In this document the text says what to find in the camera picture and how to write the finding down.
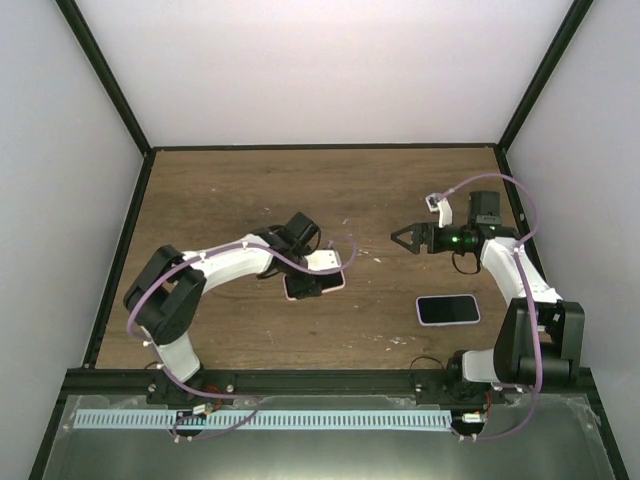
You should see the pink phone case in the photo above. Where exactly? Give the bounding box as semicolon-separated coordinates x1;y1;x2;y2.
282;268;347;302

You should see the black phone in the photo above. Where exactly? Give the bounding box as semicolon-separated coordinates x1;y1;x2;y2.
415;294;481;327

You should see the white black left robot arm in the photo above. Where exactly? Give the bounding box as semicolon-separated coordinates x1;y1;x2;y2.
123;212;320;404

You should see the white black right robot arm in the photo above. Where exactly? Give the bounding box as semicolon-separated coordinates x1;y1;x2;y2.
390;191;585;403

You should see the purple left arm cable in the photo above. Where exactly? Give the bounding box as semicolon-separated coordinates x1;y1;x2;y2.
126;234;359;443

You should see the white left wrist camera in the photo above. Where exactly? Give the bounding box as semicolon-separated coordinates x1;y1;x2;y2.
305;249;342;272

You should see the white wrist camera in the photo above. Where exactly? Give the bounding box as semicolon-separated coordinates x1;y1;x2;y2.
305;249;342;272
425;193;453;228

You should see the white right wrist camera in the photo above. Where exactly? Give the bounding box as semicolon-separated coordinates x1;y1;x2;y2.
425;193;453;228

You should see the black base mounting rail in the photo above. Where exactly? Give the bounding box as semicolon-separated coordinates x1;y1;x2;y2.
64;367;591;406

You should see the light blue slotted cable duct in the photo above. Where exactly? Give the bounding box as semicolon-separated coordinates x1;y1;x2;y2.
72;409;452;431

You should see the black metal enclosure frame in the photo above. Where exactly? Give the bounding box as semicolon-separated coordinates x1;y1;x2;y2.
29;0;629;480

